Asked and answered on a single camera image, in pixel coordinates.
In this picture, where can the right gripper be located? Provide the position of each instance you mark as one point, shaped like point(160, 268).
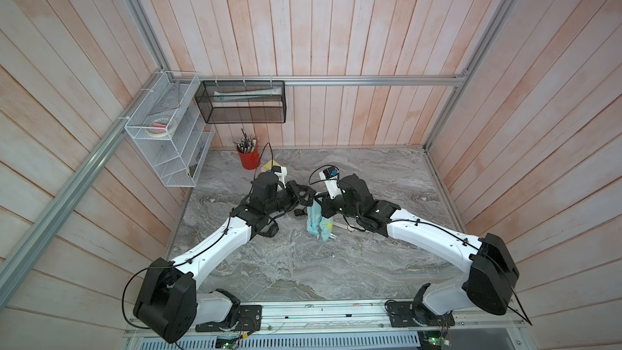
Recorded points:
point(327, 207)

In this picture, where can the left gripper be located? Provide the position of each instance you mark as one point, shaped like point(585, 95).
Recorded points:
point(291, 187)

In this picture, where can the teal microfiber cloth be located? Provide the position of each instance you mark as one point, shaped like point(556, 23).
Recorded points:
point(317, 224)

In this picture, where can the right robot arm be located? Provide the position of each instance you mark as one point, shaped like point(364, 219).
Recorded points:
point(487, 275)

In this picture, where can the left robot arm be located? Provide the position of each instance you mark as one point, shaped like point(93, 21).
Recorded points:
point(169, 301)

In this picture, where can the yellow sticky note pad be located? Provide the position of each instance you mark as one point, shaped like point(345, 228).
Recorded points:
point(270, 165)

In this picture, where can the red pen holder cup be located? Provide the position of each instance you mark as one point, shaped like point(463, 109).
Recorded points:
point(249, 160)

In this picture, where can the tape roll on shelf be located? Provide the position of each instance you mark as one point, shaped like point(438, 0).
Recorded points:
point(161, 127)

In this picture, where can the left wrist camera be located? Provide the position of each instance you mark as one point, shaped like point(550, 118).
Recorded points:
point(281, 173)

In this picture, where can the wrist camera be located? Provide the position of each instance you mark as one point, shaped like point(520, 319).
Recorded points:
point(330, 177)
point(281, 173)

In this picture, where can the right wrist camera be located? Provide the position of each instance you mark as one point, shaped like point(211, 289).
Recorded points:
point(330, 177)

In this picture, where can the black mesh wall basket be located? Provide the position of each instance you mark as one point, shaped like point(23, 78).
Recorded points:
point(242, 101)

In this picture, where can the aluminium front rail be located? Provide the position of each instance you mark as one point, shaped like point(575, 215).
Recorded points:
point(375, 315)

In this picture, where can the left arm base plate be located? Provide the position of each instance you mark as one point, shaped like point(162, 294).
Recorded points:
point(245, 318)

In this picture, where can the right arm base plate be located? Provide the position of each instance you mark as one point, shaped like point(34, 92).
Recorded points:
point(413, 314)

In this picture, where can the white wire wall shelf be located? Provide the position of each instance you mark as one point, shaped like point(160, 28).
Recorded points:
point(176, 160)

